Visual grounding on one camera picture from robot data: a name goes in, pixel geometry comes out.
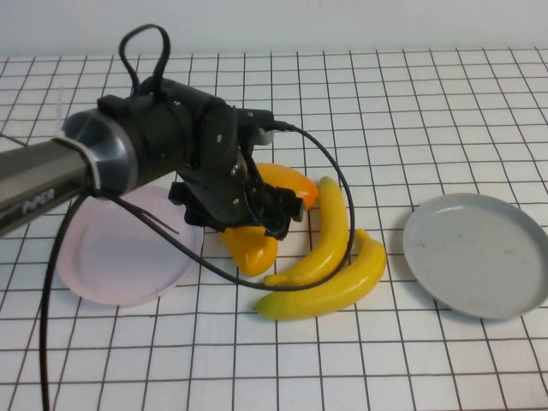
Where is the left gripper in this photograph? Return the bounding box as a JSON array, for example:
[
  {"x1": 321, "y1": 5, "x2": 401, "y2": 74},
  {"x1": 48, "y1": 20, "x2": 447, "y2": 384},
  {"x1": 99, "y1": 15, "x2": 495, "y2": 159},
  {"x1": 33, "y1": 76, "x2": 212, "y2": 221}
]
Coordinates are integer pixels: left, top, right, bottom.
[{"x1": 169, "y1": 149, "x2": 307, "y2": 240}]

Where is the orange mango with red tip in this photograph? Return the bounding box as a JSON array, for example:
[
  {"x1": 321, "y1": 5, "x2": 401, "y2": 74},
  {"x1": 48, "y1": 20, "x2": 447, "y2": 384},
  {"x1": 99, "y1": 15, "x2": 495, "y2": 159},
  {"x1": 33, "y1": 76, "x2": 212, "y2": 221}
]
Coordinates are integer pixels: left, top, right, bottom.
[{"x1": 243, "y1": 163, "x2": 319, "y2": 211}]

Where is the slim yellow banana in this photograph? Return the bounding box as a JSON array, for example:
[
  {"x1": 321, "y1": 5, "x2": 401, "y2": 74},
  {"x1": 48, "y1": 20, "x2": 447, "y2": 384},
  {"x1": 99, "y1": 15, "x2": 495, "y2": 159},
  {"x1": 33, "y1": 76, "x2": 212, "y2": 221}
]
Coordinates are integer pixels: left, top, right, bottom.
[{"x1": 262, "y1": 176, "x2": 348, "y2": 288}]

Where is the yellow mango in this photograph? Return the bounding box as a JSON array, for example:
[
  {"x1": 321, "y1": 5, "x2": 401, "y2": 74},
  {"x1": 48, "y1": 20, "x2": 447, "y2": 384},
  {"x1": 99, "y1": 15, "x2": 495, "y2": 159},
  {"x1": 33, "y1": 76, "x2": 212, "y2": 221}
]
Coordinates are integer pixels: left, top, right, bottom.
[{"x1": 218, "y1": 226, "x2": 279, "y2": 277}]

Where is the large banana with green tip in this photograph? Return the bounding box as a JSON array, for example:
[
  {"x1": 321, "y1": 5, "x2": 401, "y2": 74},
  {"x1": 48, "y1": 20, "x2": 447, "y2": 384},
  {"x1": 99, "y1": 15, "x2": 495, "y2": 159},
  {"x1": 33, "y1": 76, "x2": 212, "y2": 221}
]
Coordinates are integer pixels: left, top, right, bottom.
[{"x1": 254, "y1": 229, "x2": 387, "y2": 322}]

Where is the pink round plate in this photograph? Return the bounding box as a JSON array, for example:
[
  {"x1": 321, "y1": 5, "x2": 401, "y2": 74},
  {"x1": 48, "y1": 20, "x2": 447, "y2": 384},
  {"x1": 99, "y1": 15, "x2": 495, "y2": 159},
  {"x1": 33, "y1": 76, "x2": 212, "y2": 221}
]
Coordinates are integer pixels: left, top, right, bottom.
[{"x1": 57, "y1": 186, "x2": 205, "y2": 307}]

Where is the grey round plate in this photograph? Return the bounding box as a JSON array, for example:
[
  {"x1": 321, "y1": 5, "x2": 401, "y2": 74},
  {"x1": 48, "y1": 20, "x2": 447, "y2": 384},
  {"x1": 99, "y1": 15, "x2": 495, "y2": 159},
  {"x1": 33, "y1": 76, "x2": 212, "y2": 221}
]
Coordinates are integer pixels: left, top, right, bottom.
[{"x1": 402, "y1": 193, "x2": 548, "y2": 320}]

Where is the white grid tablecloth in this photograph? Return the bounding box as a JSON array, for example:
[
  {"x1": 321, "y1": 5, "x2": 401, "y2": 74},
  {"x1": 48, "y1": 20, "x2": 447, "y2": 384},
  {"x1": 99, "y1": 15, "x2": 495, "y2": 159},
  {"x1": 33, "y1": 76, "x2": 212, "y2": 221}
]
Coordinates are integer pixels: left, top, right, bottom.
[{"x1": 0, "y1": 46, "x2": 548, "y2": 411}]

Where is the black camera cable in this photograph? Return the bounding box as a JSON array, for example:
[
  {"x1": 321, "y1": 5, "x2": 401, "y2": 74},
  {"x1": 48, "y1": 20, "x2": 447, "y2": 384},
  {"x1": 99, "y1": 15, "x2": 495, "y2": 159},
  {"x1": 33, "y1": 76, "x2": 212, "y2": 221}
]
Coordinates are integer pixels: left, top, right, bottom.
[{"x1": 39, "y1": 119, "x2": 357, "y2": 411}]

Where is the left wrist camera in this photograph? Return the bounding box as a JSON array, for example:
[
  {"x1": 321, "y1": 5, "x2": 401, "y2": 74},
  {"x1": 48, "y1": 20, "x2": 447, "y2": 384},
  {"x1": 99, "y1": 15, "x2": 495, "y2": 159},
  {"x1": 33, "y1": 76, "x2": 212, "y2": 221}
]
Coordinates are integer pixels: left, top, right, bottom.
[{"x1": 234, "y1": 107, "x2": 276, "y2": 146}]

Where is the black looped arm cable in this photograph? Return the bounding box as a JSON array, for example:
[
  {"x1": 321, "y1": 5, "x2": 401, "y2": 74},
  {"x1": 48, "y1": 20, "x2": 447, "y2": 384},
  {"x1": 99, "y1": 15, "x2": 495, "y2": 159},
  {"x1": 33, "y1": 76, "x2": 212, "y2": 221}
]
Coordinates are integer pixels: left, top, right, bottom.
[{"x1": 118, "y1": 24, "x2": 171, "y2": 98}]

